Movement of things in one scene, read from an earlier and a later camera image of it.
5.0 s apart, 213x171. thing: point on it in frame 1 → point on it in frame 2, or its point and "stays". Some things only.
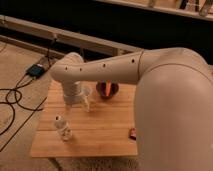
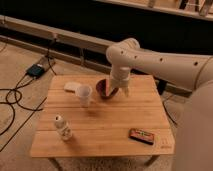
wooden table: [103, 131] stays
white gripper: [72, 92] → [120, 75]
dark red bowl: [101, 88] stays
